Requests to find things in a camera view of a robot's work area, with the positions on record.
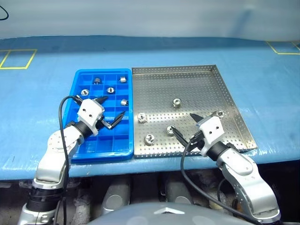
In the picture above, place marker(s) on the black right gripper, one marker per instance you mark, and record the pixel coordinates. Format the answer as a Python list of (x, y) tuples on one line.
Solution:
[(198, 141)]

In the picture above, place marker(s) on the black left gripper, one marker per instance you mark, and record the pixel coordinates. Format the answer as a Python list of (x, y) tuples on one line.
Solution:
[(100, 123)]

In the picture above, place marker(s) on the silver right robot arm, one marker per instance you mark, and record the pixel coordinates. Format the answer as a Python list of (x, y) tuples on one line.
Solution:
[(243, 166)]

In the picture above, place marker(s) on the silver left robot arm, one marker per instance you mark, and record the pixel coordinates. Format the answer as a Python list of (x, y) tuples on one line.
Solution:
[(56, 141)]

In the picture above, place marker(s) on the dark nut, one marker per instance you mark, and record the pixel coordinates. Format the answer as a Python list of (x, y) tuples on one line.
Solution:
[(97, 80)]

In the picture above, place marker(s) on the blue compartment tray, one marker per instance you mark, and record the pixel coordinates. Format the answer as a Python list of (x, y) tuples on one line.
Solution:
[(117, 145)]

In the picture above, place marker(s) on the perforated metal tray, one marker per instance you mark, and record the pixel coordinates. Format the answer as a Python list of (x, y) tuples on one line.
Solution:
[(164, 89)]

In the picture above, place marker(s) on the grey rounded metal housing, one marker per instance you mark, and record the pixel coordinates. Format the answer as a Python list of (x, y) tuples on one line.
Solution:
[(178, 192), (117, 197)]

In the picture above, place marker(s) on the blue plastic table cover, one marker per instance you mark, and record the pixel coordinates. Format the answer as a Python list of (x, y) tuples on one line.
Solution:
[(47, 82)]

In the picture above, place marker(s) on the grey robot torso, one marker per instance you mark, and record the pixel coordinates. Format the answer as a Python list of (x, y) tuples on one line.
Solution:
[(140, 215)]

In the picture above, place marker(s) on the white foam backdrop sheet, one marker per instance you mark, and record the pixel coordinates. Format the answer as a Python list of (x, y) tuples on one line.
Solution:
[(150, 16)]

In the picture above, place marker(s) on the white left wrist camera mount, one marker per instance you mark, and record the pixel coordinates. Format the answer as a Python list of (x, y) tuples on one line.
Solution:
[(90, 112)]

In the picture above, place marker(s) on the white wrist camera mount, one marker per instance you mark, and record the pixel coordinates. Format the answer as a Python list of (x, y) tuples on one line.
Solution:
[(212, 131), (90, 112)]

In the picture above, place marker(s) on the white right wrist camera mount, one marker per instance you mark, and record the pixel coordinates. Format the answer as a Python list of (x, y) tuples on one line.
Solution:
[(212, 131)]

